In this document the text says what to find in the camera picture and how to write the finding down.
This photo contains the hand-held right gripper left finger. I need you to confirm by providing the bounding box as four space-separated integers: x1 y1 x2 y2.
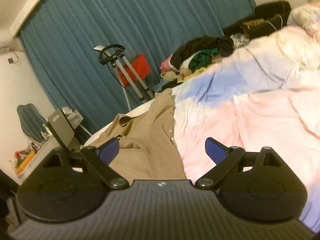
44 137 129 190

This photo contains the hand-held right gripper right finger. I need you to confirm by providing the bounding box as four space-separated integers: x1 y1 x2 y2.
195 137 282 190

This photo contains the tan printed t-shirt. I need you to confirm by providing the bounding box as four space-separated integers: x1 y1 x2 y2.
87 89 187 180

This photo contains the white side table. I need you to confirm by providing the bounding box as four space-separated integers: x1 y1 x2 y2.
62 107 93 137

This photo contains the grey chair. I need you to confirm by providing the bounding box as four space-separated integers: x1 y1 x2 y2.
47 109 82 153

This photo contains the white desk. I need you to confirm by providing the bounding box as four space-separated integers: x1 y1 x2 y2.
12 136 60 183

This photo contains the pastel pink blue duvet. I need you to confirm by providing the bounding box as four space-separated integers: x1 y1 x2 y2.
82 26 320 230

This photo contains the dark blue cloth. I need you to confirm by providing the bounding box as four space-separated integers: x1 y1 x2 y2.
152 81 180 93

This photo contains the garment steamer stand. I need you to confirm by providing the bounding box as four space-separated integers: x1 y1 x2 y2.
94 44 155 110

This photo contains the yellow box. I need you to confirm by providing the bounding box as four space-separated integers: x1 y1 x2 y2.
14 152 37 175

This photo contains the wavy blue framed mirror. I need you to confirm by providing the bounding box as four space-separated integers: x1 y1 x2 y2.
17 104 48 143

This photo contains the pale yellow cloth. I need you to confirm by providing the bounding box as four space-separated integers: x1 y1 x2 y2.
160 67 208 83

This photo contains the red cloth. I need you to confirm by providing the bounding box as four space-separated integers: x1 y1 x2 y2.
117 54 151 83

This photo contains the green garment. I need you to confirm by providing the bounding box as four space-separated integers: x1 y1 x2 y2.
189 50 219 72

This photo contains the pink cloth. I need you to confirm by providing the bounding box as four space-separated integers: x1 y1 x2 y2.
161 57 175 73

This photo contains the black garment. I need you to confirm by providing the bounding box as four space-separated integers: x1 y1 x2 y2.
171 35 234 67

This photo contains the white patterned cloth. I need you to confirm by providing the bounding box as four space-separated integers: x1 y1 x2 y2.
230 33 251 48

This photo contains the cardboard box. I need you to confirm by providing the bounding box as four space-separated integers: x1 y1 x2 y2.
239 18 268 34

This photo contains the blue curtain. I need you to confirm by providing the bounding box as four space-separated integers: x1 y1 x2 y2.
19 0 257 135

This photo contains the dark sofa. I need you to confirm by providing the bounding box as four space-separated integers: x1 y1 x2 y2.
222 1 292 39

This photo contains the white pillow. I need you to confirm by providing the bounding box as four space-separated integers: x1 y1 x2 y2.
287 3 320 40

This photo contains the dark wall socket with cable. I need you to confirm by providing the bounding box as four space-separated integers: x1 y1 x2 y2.
7 52 22 65

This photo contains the white cable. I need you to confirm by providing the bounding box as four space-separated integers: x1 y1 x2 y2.
265 14 284 29

